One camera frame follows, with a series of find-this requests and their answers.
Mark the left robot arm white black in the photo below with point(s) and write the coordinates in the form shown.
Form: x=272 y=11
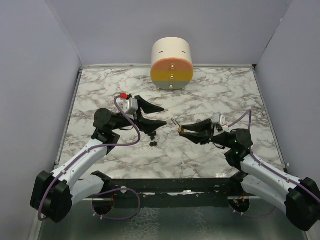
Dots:
x=56 y=192

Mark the brass long-shackle padlock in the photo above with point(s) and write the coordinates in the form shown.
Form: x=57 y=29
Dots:
x=178 y=127

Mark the orange black padlock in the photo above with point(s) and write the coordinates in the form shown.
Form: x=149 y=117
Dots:
x=152 y=135

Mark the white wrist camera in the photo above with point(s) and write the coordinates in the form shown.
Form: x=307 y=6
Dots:
x=130 y=106
x=218 y=121

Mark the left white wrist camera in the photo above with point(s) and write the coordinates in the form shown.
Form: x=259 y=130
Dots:
x=130 y=106

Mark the black-headed key pair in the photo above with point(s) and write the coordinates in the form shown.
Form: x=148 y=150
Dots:
x=153 y=144

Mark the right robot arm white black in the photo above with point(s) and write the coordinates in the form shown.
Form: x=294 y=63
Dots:
x=298 y=198

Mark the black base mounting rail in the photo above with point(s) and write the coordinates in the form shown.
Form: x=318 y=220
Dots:
x=171 y=192

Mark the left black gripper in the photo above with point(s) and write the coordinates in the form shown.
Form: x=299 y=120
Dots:
x=149 y=126

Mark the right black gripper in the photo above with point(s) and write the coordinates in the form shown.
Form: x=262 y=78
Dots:
x=201 y=134

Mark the round three-drawer storage box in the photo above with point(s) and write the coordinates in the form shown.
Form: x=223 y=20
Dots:
x=171 y=64

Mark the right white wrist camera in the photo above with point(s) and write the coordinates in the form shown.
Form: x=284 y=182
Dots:
x=218 y=121

